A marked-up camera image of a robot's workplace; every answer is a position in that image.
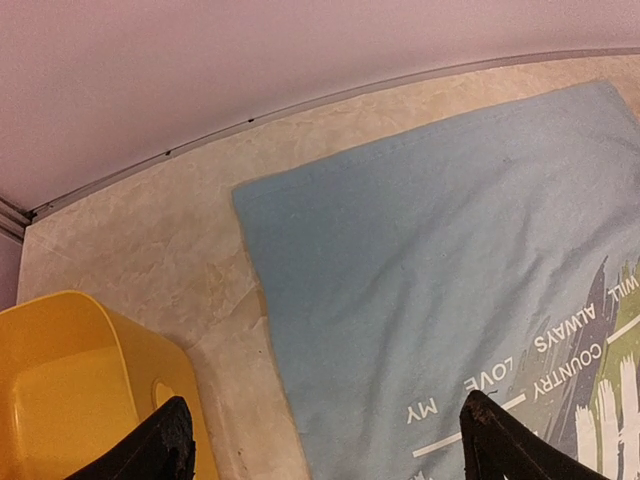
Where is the yellow plastic basket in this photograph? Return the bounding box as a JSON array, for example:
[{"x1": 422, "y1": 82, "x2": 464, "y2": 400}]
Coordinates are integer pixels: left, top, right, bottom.
[{"x1": 1, "y1": 291, "x2": 219, "y2": 479}]

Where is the light blue printed t-shirt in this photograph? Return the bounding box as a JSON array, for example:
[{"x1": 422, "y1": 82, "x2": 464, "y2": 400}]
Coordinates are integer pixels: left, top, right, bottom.
[{"x1": 233, "y1": 82, "x2": 639, "y2": 479}]

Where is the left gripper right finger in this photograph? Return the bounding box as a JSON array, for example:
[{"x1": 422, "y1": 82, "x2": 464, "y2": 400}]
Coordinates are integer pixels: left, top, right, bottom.
[{"x1": 459, "y1": 390, "x2": 603, "y2": 480}]

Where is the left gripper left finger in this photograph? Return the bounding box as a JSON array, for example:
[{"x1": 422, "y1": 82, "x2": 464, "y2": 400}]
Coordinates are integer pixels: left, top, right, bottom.
[{"x1": 69, "y1": 396, "x2": 196, "y2": 480}]

